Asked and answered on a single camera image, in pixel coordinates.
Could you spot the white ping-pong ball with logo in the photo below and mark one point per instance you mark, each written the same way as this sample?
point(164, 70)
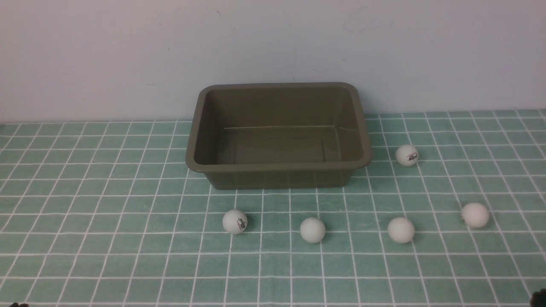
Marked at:
point(235, 222)
point(407, 155)

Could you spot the plain white ping-pong ball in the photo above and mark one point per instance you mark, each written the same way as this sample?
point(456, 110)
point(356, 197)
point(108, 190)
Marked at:
point(475, 215)
point(401, 230)
point(312, 230)

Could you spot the olive green plastic bin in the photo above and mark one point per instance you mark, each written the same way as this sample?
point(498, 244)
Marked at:
point(278, 135)

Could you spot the green checkered tablecloth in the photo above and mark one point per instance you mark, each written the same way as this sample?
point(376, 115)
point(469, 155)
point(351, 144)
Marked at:
point(106, 214)

